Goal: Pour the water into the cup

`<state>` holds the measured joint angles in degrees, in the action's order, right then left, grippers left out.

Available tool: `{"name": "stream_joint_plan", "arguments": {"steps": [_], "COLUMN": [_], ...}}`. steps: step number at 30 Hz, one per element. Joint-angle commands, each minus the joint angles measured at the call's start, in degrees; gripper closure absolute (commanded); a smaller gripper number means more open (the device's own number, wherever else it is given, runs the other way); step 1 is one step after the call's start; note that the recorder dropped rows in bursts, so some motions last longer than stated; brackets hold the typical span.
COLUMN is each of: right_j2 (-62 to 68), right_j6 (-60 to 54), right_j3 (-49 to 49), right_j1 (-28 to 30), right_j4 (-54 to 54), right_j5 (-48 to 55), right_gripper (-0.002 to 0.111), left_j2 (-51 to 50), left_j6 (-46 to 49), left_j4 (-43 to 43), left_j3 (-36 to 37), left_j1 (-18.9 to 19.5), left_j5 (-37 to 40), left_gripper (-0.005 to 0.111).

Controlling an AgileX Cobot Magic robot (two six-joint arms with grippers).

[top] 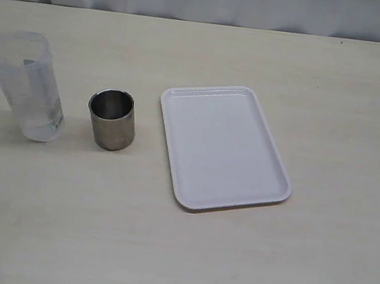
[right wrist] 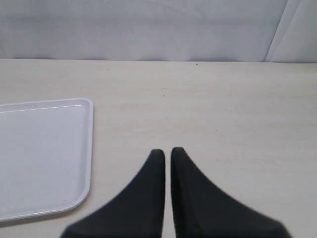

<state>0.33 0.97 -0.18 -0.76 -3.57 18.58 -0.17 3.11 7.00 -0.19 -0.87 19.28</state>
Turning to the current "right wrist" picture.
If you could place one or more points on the white plastic tray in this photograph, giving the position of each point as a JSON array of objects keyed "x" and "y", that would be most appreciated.
[{"x": 45, "y": 157}]

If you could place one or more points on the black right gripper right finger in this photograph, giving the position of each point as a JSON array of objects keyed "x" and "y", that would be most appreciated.
[{"x": 202, "y": 210}]

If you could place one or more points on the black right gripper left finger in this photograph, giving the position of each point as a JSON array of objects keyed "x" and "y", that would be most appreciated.
[{"x": 136, "y": 212}]

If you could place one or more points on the white backdrop curtain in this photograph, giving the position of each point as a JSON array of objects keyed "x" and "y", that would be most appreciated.
[{"x": 187, "y": 30}]

